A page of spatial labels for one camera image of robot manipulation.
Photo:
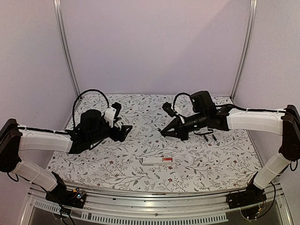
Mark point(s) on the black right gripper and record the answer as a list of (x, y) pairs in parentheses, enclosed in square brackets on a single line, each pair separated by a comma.
[(179, 131)]

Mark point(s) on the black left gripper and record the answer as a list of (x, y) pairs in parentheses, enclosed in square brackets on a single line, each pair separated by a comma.
[(123, 135)]

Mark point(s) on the red AAA battery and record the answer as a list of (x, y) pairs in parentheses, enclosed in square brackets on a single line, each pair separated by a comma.
[(167, 159)]

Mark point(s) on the white slim remote control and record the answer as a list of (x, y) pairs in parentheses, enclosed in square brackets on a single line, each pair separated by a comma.
[(154, 161)]

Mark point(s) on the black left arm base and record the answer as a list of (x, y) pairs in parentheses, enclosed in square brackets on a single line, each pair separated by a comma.
[(60, 195)]

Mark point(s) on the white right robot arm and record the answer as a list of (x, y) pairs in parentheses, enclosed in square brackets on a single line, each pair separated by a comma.
[(282, 125)]

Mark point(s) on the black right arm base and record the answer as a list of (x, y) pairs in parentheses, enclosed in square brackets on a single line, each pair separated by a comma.
[(252, 200)]

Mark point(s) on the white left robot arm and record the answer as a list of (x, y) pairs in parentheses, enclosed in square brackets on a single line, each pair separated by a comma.
[(15, 138)]

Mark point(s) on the floral patterned table mat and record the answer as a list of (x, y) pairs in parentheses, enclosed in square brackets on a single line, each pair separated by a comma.
[(198, 166)]

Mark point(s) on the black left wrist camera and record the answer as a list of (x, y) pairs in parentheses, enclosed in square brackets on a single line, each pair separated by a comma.
[(113, 111)]

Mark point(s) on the aluminium front rail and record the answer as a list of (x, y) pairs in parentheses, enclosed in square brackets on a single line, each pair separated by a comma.
[(105, 206)]

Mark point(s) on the left aluminium corner post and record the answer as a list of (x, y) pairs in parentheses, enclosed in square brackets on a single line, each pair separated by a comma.
[(65, 47)]

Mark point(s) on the aluminium corner post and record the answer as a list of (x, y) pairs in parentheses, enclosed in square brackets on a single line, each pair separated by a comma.
[(245, 49), (65, 47)]

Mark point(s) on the right aluminium corner post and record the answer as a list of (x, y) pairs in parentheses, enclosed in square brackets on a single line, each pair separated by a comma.
[(245, 49)]

